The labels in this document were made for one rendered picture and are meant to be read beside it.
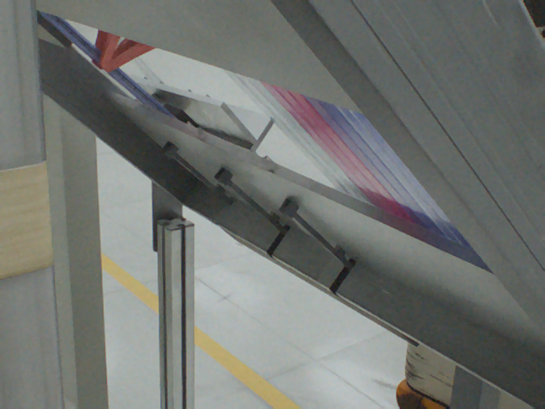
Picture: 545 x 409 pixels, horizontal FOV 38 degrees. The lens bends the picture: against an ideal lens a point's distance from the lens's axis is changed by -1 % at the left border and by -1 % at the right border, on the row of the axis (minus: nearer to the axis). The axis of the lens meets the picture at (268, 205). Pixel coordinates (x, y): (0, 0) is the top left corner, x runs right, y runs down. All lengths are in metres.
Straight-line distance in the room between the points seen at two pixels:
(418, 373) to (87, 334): 0.71
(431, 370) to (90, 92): 0.98
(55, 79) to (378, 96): 0.72
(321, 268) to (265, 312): 1.35
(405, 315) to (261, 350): 1.27
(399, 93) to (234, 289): 2.09
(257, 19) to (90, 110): 0.60
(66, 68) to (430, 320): 0.49
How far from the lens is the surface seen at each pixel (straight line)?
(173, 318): 1.15
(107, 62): 0.85
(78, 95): 0.94
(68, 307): 1.28
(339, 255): 0.82
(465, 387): 1.36
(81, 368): 1.33
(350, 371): 1.97
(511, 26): 0.28
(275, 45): 0.39
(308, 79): 0.40
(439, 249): 0.56
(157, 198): 1.11
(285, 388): 1.89
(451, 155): 0.27
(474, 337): 0.74
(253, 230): 0.95
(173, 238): 1.09
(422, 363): 1.67
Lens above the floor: 1.07
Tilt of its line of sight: 21 degrees down
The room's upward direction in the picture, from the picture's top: 2 degrees clockwise
